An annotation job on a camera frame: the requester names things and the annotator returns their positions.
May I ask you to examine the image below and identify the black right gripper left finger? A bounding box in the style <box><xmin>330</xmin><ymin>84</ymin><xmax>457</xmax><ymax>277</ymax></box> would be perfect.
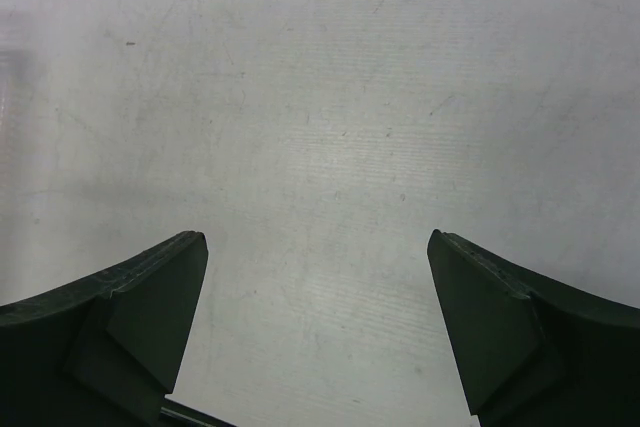
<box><xmin>1</xmin><ymin>231</ymin><xmax>208</xmax><ymax>426</ymax></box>

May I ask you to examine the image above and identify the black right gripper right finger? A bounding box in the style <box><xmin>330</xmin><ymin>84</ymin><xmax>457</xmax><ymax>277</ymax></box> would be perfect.
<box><xmin>427</xmin><ymin>230</ymin><xmax>639</xmax><ymax>426</ymax></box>

